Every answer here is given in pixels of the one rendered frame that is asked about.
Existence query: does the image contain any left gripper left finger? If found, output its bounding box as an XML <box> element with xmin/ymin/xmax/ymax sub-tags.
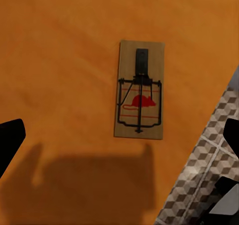
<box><xmin>0</xmin><ymin>118</ymin><xmax>26</xmax><ymax>178</ymax></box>

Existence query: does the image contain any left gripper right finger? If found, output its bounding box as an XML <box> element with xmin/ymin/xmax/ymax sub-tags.
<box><xmin>223</xmin><ymin>118</ymin><xmax>239</xmax><ymax>159</ymax></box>

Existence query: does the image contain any mousetrap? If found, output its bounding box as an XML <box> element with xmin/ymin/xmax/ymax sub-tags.
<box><xmin>115</xmin><ymin>40</ymin><xmax>165</xmax><ymax>140</ymax></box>

